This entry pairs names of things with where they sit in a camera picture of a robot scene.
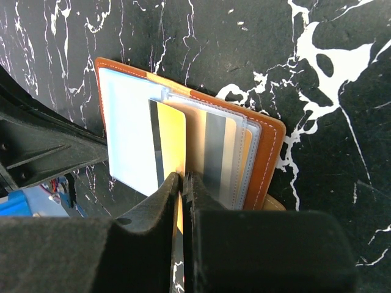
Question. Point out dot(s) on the beige card grey stripe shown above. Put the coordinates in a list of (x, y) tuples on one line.
[(208, 130)]

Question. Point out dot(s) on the brown leather card holder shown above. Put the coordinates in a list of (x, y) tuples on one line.
[(271, 137)]

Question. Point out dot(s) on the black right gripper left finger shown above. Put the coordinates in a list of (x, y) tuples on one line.
[(133, 253)]

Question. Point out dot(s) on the gold card black stripe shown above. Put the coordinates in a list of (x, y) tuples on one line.
[(166, 143)]

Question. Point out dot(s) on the blue plastic bin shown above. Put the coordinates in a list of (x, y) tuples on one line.
[(15, 204)]

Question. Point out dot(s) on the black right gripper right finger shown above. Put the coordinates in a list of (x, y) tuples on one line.
[(261, 251)]

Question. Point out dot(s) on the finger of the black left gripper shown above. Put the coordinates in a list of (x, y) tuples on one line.
[(38, 144)]

